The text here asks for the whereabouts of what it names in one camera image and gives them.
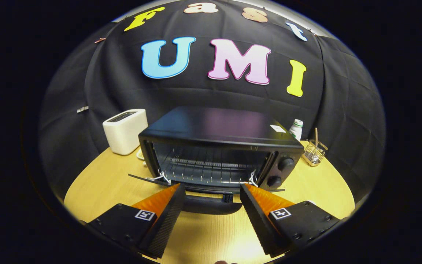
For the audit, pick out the silver cloth clip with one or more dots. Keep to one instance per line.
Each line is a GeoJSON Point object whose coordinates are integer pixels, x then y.
{"type": "Point", "coordinates": [82, 109]}

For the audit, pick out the black toaster oven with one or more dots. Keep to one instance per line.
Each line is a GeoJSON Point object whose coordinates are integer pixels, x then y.
{"type": "Point", "coordinates": [214, 124]}

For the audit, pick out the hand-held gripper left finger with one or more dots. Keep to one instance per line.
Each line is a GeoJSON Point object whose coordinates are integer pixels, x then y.
{"type": "Point", "coordinates": [167, 220]}

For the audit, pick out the white plastic bottle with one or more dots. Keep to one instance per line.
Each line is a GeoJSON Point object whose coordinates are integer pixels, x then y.
{"type": "Point", "coordinates": [296, 129]}

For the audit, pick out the red cloth clip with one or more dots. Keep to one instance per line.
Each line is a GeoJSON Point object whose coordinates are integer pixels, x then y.
{"type": "Point", "coordinates": [100, 40]}

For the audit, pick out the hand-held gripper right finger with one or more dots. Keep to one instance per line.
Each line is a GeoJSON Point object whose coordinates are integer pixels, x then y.
{"type": "Point", "coordinates": [256, 220]}

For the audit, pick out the white bread toaster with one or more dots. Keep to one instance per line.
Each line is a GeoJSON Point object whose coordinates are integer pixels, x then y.
{"type": "Point", "coordinates": [125, 132]}

